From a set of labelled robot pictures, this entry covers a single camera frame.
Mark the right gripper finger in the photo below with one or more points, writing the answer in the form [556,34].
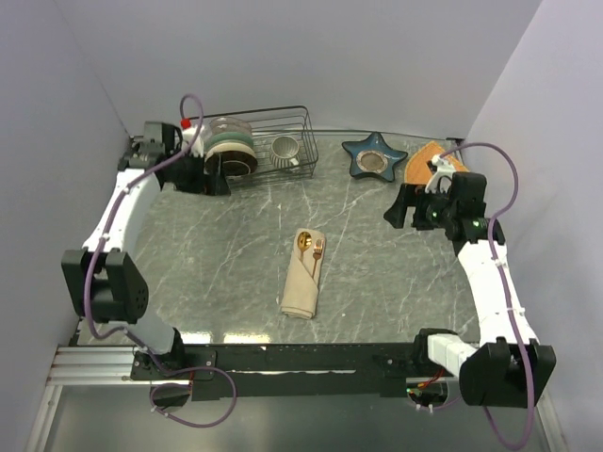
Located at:
[395,215]
[410,195]

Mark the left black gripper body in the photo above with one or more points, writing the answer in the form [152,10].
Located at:
[188,174]

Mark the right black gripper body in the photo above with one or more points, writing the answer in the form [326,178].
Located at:
[432,213]

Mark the copper fork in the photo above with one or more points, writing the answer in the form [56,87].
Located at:
[318,251]

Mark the gold spoon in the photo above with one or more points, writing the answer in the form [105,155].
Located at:
[303,242]

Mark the beige cloth napkin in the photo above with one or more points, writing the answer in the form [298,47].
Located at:
[300,296]

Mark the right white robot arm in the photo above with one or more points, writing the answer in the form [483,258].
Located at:
[509,367]

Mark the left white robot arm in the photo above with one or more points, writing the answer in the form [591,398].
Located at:
[107,289]

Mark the orange woven fan mat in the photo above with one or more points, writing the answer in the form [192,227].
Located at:
[417,171]

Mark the dark brown bowl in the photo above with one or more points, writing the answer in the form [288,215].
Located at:
[236,168]

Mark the cream ceramic plate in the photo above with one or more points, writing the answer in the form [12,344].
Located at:
[233,150]

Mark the green ceramic plate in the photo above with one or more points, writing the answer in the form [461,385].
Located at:
[228,137]

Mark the blue star-shaped dish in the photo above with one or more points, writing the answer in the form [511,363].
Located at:
[373,157]

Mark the striped ceramic mug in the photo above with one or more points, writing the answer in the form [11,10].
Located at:
[284,152]

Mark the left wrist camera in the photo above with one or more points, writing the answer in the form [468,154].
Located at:
[193,136]

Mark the black wire dish rack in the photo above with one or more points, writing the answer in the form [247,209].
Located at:
[260,146]

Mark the aluminium frame rail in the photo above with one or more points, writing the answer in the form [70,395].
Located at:
[87,400]

